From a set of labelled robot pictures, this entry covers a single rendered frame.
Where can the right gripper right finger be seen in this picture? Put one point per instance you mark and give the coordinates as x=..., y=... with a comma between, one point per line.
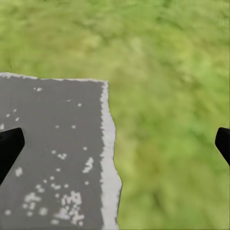
x=223, y=142

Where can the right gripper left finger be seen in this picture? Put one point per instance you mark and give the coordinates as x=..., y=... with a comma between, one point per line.
x=11, y=144

